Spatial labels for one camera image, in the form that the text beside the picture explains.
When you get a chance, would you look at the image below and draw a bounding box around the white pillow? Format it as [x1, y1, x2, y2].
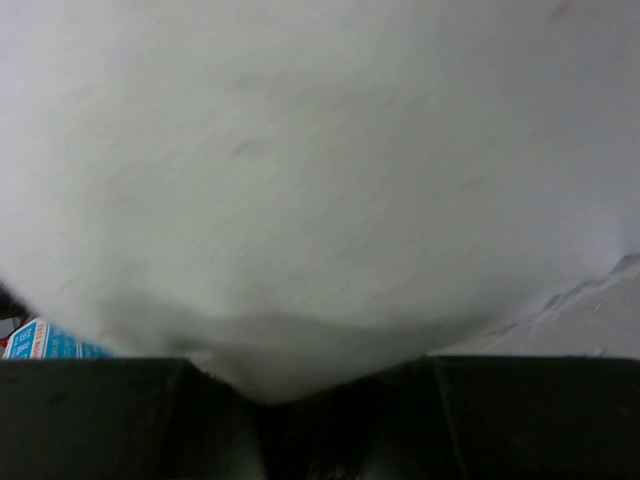
[1, 1, 639, 402]

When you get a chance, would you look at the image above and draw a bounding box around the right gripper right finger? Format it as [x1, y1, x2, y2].
[264, 357, 639, 479]

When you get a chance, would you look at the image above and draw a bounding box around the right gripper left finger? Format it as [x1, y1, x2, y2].
[1, 360, 265, 479]

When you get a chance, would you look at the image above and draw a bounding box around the blue white pillow tag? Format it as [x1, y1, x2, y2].
[1, 317, 114, 360]

